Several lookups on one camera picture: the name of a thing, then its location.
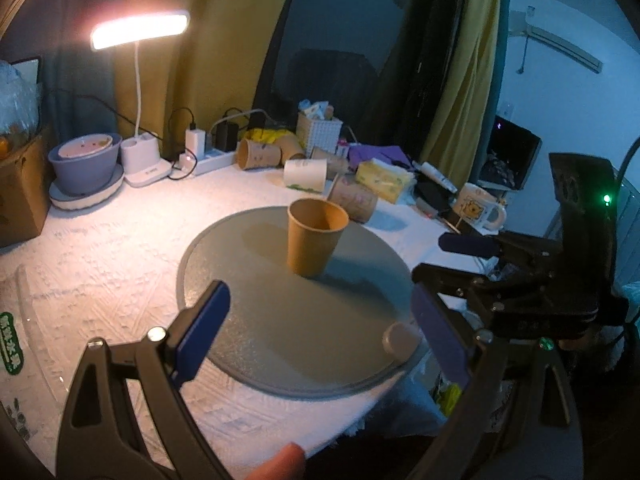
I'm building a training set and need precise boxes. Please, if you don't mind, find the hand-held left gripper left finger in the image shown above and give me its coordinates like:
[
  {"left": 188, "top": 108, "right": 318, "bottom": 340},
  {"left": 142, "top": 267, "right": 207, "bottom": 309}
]
[{"left": 56, "top": 281, "right": 236, "bottom": 480}]

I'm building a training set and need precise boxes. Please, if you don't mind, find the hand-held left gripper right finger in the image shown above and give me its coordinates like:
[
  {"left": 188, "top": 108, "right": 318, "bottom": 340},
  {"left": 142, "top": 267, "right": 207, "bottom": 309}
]
[{"left": 405, "top": 282, "right": 586, "bottom": 480}]

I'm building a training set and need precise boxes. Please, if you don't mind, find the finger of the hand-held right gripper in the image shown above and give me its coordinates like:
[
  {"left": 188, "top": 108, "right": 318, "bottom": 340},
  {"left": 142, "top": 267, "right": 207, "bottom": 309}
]
[
  {"left": 411, "top": 261, "right": 531, "bottom": 313},
  {"left": 438, "top": 231, "right": 563, "bottom": 273}
]

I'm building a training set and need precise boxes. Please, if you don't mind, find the plain brown paper cup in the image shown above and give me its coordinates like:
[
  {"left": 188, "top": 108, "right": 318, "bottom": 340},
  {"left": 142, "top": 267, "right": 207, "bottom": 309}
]
[{"left": 286, "top": 198, "right": 350, "bottom": 278}]

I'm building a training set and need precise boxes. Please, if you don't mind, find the pink printed paper cup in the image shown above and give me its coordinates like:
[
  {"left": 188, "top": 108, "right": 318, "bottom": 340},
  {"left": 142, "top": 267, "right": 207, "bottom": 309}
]
[{"left": 327, "top": 174, "right": 379, "bottom": 224}]

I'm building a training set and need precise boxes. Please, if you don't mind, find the brown printed paper cup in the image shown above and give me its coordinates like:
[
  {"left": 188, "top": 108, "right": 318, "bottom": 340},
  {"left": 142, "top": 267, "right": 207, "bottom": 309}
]
[
  {"left": 312, "top": 146, "right": 352, "bottom": 181},
  {"left": 276, "top": 132, "right": 306, "bottom": 163},
  {"left": 236, "top": 138, "right": 284, "bottom": 170}
]

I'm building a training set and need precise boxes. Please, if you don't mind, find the white paper cup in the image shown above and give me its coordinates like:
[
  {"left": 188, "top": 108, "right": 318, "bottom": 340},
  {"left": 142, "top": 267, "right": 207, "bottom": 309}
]
[{"left": 283, "top": 158, "right": 329, "bottom": 194}]

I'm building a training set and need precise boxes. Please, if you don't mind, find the person's left hand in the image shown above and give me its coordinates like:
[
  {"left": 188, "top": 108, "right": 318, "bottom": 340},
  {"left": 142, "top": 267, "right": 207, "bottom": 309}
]
[{"left": 247, "top": 442, "right": 306, "bottom": 480}]

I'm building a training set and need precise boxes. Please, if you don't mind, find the white printed mug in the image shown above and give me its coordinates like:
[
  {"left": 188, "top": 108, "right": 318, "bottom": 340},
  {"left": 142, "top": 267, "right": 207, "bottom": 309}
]
[{"left": 452, "top": 183, "right": 507, "bottom": 234}]

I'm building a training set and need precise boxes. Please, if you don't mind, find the black flat case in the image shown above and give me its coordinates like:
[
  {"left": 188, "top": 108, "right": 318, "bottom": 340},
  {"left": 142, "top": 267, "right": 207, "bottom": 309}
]
[{"left": 416, "top": 180, "right": 455, "bottom": 212}]

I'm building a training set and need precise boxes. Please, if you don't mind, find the white tube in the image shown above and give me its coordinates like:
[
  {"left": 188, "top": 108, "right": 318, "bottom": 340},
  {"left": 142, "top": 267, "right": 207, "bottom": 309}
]
[{"left": 421, "top": 162, "right": 459, "bottom": 193}]

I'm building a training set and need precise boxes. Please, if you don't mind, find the round frosted glass turntable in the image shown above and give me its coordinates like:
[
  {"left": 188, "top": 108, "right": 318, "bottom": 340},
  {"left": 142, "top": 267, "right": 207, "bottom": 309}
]
[{"left": 177, "top": 206, "right": 432, "bottom": 401}]

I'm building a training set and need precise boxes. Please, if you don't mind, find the open laptop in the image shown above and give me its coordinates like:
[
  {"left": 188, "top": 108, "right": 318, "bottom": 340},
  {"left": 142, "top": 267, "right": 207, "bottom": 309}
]
[{"left": 479, "top": 115, "right": 543, "bottom": 192}]

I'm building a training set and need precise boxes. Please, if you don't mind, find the yellow tissue pack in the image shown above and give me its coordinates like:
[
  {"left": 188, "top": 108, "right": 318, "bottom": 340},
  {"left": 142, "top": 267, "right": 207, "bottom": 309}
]
[{"left": 355, "top": 158, "right": 416, "bottom": 205}]

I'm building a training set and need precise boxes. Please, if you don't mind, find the purple cloth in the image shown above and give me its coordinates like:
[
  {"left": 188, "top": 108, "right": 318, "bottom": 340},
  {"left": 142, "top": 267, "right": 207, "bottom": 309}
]
[{"left": 346, "top": 144, "right": 417, "bottom": 169}]

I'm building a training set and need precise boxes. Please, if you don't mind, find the white power strip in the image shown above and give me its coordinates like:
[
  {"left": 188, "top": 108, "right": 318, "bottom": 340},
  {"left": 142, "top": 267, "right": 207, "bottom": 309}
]
[{"left": 172, "top": 149, "right": 237, "bottom": 177}]

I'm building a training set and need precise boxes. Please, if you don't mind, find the white round plate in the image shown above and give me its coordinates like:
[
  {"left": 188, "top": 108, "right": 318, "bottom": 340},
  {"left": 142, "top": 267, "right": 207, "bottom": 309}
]
[{"left": 49, "top": 165, "right": 126, "bottom": 211}]

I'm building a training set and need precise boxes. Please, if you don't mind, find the white desk lamp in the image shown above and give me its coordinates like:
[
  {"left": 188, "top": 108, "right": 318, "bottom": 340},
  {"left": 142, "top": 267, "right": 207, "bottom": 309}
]
[{"left": 90, "top": 10, "right": 191, "bottom": 188}]

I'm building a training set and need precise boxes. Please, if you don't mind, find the white woven basket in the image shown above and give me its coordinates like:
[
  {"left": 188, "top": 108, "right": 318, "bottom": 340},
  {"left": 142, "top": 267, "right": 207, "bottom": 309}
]
[{"left": 296, "top": 111, "right": 344, "bottom": 151}]

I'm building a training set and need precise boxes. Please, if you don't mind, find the white charger plug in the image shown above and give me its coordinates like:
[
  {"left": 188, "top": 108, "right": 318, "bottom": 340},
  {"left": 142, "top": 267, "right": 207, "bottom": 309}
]
[{"left": 185, "top": 129, "right": 207, "bottom": 157}]

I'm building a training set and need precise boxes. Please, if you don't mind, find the clear plastic sheet green label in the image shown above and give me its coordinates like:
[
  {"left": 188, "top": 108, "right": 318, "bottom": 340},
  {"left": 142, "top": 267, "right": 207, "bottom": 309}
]
[{"left": 0, "top": 264, "right": 57, "bottom": 463}]

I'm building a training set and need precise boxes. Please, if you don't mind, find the black power adapter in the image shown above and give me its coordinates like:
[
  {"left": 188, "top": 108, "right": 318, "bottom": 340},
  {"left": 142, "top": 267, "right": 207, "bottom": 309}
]
[{"left": 215, "top": 121, "right": 239, "bottom": 152}]

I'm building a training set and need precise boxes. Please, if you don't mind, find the purple bowl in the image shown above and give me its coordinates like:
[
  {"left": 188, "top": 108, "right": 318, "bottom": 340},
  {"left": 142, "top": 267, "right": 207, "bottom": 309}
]
[{"left": 48, "top": 132, "right": 123, "bottom": 197}]

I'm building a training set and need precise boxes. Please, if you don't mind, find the white air conditioner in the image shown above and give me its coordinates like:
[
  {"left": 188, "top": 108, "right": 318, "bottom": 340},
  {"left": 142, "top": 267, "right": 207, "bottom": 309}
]
[{"left": 506, "top": 6, "right": 604, "bottom": 75}]

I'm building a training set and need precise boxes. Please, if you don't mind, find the yellow plastic bag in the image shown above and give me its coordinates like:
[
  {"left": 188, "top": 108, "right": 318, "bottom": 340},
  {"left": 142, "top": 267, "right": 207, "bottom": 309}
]
[{"left": 244, "top": 128, "right": 290, "bottom": 145}]

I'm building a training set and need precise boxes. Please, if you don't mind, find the small pink dish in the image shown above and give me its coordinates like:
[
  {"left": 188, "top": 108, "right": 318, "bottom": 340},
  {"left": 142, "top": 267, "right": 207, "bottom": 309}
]
[{"left": 56, "top": 135, "right": 114, "bottom": 159}]

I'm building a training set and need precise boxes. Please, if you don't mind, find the cardboard box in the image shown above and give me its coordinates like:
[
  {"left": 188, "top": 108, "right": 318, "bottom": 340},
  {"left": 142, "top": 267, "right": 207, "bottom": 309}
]
[{"left": 0, "top": 125, "right": 56, "bottom": 249}]

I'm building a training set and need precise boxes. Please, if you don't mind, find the clear plastic bag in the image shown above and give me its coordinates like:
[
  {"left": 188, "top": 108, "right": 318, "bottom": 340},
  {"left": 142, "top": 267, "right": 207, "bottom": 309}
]
[{"left": 0, "top": 60, "right": 42, "bottom": 137}]

